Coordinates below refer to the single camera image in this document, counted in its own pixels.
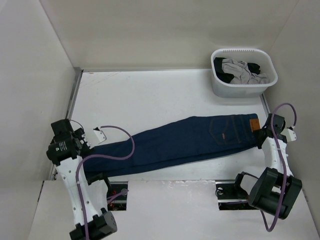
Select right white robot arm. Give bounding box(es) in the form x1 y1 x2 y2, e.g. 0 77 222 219
248 113 303 220

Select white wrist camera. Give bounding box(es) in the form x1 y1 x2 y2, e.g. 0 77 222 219
282 127 297 142
93 127 107 145

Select grey garment in basket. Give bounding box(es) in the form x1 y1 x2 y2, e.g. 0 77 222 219
221 58 270 85

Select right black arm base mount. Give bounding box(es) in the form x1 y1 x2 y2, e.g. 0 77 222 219
215 171 258 211

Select white plastic laundry basket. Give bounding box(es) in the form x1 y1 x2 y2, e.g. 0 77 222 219
210 48 278 98

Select black garment in basket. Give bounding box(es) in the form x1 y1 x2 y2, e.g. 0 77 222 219
213 57 265 85

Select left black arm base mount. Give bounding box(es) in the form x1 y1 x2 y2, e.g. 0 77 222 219
106 181 129 211

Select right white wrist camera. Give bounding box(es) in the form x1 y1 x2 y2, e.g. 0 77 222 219
282 127 297 142

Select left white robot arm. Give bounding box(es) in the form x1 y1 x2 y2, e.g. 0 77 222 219
46 119 118 240

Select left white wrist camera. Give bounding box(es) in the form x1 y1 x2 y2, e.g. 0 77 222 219
93 127 107 145

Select dark blue denim trousers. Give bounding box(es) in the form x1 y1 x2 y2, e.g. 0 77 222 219
83 113 258 177

